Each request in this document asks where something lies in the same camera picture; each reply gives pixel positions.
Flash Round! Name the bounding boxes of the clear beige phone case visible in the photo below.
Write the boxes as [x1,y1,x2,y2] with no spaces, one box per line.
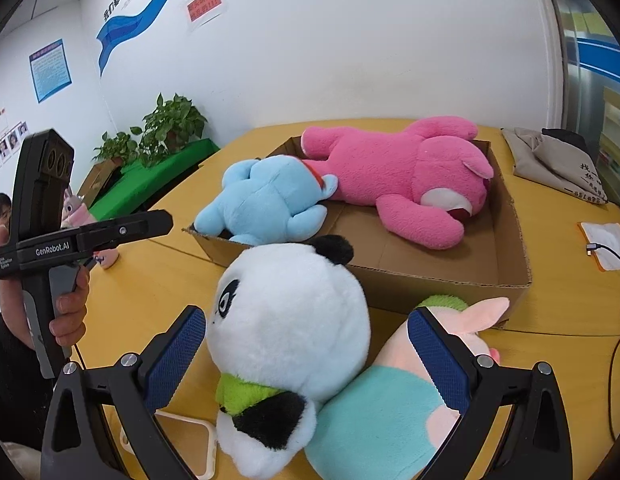
[118,408,219,480]

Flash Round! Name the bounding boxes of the pink pig plush teal shirt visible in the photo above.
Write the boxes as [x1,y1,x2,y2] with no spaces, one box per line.
[303,294,512,480]

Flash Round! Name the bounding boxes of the panda plush toy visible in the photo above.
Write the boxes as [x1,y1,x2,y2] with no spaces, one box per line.
[206,235,371,479]

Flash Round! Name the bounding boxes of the light blue plush toy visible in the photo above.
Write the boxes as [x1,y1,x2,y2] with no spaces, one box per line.
[193,155,338,246]

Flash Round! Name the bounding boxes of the pink plush bear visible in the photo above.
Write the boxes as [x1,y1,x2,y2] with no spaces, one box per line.
[300,116,494,250]

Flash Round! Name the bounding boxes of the person's left hand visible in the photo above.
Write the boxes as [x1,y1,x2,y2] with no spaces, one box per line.
[0,224,91,350]

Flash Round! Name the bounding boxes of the small pink toy figure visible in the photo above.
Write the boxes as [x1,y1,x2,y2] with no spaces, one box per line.
[61,186,119,269]

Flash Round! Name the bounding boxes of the person in background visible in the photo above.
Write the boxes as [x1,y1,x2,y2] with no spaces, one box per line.
[0,192,12,229]

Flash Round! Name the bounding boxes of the green cloth covered bench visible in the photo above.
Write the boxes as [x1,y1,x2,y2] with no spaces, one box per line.
[89,139,219,220]

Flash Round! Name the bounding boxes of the small potted plant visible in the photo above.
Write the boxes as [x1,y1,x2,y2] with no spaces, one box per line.
[93,131,138,166]

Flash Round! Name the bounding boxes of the green potted plant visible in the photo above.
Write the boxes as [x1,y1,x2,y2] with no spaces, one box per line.
[131,93,208,167]

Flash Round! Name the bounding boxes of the cardboard box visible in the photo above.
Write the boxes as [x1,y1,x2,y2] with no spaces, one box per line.
[183,135,532,328]

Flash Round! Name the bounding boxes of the white paper sheet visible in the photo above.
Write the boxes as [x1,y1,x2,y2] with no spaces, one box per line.
[578,222,620,271]

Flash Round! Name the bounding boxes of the beige cloth bag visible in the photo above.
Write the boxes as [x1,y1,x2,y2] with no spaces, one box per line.
[501,127,608,205]

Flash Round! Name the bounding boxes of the blue framed wall poster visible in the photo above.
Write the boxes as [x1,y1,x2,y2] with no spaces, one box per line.
[29,38,72,103]

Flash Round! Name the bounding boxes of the black cable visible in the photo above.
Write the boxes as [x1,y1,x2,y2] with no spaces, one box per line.
[585,242,620,443]

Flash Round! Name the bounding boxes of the red wall notice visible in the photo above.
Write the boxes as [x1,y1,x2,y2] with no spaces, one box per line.
[185,0,226,30]

